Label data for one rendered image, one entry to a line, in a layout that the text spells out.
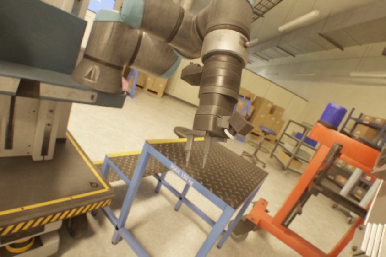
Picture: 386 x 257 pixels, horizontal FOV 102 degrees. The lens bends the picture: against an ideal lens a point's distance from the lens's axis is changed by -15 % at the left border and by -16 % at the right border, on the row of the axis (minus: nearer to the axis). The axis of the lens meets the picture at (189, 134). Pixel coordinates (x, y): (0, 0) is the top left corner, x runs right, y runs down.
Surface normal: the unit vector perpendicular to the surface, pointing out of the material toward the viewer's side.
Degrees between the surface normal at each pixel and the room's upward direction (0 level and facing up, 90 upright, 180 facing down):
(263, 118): 90
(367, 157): 90
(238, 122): 83
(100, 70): 70
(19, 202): 0
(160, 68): 115
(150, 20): 124
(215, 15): 83
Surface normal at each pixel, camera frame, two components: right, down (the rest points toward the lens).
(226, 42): -0.03, -0.10
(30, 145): 0.73, 0.47
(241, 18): 0.38, -0.02
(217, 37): -0.44, -0.17
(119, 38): 0.46, 0.38
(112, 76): 0.84, 0.14
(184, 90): 0.04, 0.30
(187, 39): 0.18, 0.81
